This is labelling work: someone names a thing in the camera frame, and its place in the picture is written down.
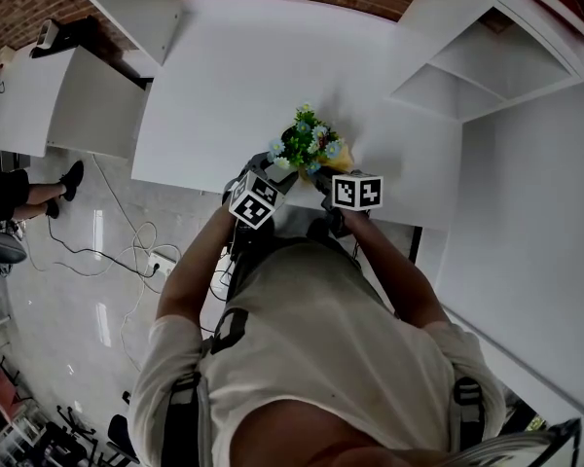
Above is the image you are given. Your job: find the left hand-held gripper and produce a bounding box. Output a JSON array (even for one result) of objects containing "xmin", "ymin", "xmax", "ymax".
[{"xmin": 222, "ymin": 151, "xmax": 298, "ymax": 232}]

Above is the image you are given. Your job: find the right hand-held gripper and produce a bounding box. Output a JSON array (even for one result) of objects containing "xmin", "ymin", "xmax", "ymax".
[{"xmin": 313, "ymin": 171, "xmax": 384, "ymax": 237}]

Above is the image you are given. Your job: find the artificial flower bouquet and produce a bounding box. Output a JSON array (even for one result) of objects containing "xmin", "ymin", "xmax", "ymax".
[{"xmin": 267, "ymin": 103, "xmax": 345, "ymax": 179}]

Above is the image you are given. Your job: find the person's right forearm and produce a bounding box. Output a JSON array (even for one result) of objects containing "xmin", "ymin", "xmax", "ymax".
[{"xmin": 343, "ymin": 206, "xmax": 444, "ymax": 330}]

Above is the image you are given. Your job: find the person's left forearm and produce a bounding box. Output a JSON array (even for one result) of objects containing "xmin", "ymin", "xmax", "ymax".
[{"xmin": 156, "ymin": 204, "xmax": 239, "ymax": 320}]

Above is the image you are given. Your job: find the white power strip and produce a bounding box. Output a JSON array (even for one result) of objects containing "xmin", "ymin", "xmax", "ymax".
[{"xmin": 148, "ymin": 253, "xmax": 176, "ymax": 276}]

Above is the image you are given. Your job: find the person's beige shirt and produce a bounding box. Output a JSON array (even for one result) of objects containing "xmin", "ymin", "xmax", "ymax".
[{"xmin": 128, "ymin": 235, "xmax": 507, "ymax": 467}]

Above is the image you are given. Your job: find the white shelf hutch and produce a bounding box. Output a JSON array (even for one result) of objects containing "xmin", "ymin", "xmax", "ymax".
[{"xmin": 48, "ymin": 0, "xmax": 584, "ymax": 124}]

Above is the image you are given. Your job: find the tall white wardrobe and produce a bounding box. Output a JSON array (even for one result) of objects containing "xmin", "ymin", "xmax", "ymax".
[{"xmin": 437, "ymin": 75, "xmax": 584, "ymax": 408}]

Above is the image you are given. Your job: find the black and white device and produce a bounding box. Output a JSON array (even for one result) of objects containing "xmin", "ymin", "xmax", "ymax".
[{"xmin": 28, "ymin": 17, "xmax": 98, "ymax": 60}]

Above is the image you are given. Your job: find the white side cabinet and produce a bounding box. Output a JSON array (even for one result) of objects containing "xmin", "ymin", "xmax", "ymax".
[{"xmin": 0, "ymin": 46, "xmax": 147, "ymax": 160}]

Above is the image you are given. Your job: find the grey office chair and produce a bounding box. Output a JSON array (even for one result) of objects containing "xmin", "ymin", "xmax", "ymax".
[{"xmin": 0, "ymin": 229, "xmax": 28, "ymax": 267}]

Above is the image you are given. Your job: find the dark framed window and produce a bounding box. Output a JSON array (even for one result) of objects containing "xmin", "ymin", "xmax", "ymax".
[{"xmin": 505, "ymin": 396, "xmax": 546, "ymax": 432}]

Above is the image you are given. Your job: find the white floor cable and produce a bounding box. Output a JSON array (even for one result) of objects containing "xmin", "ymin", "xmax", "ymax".
[{"xmin": 91, "ymin": 153, "xmax": 181, "ymax": 374}]

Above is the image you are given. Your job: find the black chest strap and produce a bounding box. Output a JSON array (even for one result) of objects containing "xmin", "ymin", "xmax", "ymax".
[{"xmin": 208, "ymin": 306, "xmax": 249, "ymax": 357}]

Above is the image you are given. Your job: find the black floor cable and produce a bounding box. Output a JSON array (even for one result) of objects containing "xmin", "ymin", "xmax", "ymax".
[{"xmin": 46, "ymin": 216, "xmax": 160, "ymax": 279}]

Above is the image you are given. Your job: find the grey black shoulder strap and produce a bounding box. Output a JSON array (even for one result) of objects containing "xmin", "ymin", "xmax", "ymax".
[
  {"xmin": 452, "ymin": 377, "xmax": 488, "ymax": 456},
  {"xmin": 167, "ymin": 372, "xmax": 213, "ymax": 467}
]

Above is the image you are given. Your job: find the grey headset frame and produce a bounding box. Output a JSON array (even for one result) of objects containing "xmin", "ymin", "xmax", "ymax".
[{"xmin": 447, "ymin": 418, "xmax": 584, "ymax": 467}]

